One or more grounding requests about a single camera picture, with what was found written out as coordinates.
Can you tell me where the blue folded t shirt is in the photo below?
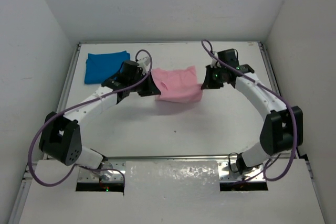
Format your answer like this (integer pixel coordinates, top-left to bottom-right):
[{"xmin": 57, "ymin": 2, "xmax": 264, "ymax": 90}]
[{"xmin": 84, "ymin": 51, "xmax": 130, "ymax": 84}]

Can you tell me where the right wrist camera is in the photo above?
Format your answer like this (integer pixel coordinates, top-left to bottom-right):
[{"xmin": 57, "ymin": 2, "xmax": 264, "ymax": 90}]
[{"xmin": 217, "ymin": 48, "xmax": 239, "ymax": 68}]

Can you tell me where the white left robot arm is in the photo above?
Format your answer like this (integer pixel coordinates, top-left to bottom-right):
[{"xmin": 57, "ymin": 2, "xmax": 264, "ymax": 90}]
[{"xmin": 39, "ymin": 57, "xmax": 160, "ymax": 169}]

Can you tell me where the pink t shirt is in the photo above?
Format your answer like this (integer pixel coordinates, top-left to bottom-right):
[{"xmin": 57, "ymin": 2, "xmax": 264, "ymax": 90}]
[{"xmin": 151, "ymin": 66, "xmax": 203, "ymax": 103}]

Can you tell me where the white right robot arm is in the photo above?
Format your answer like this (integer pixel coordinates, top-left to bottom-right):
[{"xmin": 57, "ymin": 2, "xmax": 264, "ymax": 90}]
[{"xmin": 201, "ymin": 65, "xmax": 294, "ymax": 174}]

